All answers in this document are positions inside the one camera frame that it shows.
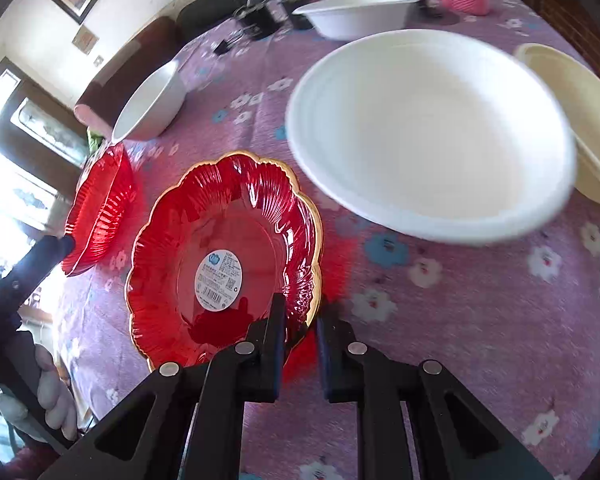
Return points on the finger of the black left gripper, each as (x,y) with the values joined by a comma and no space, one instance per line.
(26,275)

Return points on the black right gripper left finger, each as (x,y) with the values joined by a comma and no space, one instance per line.
(185,422)

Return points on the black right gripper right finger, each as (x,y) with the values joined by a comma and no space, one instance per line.
(415,421)

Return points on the red scalloped gold-rimmed plate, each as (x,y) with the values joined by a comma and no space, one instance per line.
(216,248)

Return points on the large white paper bowl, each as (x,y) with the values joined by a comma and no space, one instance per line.
(434,135)

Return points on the beige paper plate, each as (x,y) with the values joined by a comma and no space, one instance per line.
(577,89)

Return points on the white gloved left hand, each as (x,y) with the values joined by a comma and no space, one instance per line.
(53,395)

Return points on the maroon armchair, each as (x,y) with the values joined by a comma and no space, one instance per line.
(107,93)

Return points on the small black charger plug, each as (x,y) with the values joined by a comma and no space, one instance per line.
(225,45)

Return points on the black jar with cables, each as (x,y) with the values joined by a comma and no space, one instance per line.
(256,20)

